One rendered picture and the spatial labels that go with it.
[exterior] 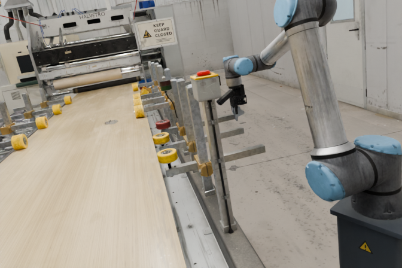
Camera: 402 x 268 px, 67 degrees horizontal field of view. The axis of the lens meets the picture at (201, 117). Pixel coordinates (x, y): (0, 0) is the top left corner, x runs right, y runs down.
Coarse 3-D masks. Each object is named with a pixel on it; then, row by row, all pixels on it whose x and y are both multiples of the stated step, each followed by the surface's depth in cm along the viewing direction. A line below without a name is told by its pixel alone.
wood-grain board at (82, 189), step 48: (96, 96) 320; (48, 144) 167; (96, 144) 152; (144, 144) 140; (0, 192) 113; (48, 192) 106; (96, 192) 100; (144, 192) 94; (0, 240) 81; (48, 240) 78; (96, 240) 74; (144, 240) 71
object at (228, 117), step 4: (220, 116) 180; (224, 116) 178; (228, 116) 179; (232, 116) 179; (204, 120) 177; (220, 120) 178; (224, 120) 179; (228, 120) 179; (204, 124) 176; (168, 128) 173; (172, 128) 173; (176, 128) 173; (168, 132) 172; (172, 132) 173
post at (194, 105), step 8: (192, 96) 115; (192, 104) 116; (192, 112) 117; (192, 120) 119; (200, 120) 118; (200, 128) 119; (200, 136) 120; (200, 144) 120; (200, 152) 121; (200, 160) 122; (208, 160) 122; (208, 176) 124; (208, 184) 125
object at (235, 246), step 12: (180, 156) 178; (192, 180) 144; (204, 192) 126; (216, 192) 127; (204, 204) 121; (216, 204) 118; (216, 216) 111; (216, 228) 105; (240, 228) 102; (228, 240) 97; (240, 240) 96; (228, 252) 92; (240, 252) 91; (252, 252) 90; (228, 264) 96; (240, 264) 86; (252, 264) 85
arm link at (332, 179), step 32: (288, 0) 102; (320, 0) 104; (288, 32) 107; (320, 64) 103; (320, 96) 103; (320, 128) 104; (320, 160) 104; (352, 160) 101; (320, 192) 106; (352, 192) 102
